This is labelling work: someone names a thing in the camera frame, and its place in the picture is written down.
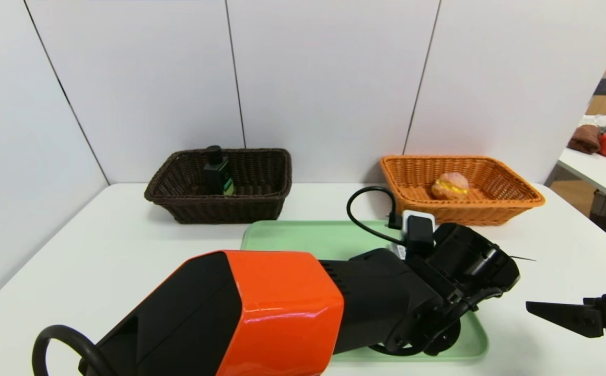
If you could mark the black pump bottle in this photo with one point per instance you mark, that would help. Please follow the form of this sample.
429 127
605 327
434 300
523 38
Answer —
217 175

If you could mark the white side table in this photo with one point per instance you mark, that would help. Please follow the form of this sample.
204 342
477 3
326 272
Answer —
601 172

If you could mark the brown folded cloth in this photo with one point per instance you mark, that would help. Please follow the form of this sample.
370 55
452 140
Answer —
586 139

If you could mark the dark brown wicker basket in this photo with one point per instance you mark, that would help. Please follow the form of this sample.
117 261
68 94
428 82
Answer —
261 206

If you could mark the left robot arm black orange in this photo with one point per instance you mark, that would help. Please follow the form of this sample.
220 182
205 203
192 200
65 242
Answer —
282 303

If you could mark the grey translucent plastic case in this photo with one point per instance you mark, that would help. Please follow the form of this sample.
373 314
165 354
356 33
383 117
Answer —
399 251

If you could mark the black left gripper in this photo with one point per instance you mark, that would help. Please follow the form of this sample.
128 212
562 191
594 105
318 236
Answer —
470 261

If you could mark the white crumpled cloth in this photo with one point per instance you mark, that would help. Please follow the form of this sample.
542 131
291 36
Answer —
605 123

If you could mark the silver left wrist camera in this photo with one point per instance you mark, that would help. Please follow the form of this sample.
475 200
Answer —
418 230

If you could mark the light green plastic tray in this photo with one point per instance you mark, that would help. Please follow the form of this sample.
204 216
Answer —
303 237

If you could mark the orange wicker basket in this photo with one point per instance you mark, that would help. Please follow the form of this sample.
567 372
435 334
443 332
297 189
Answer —
491 209

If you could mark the cream bread bun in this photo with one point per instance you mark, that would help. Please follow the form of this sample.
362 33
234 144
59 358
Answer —
450 186

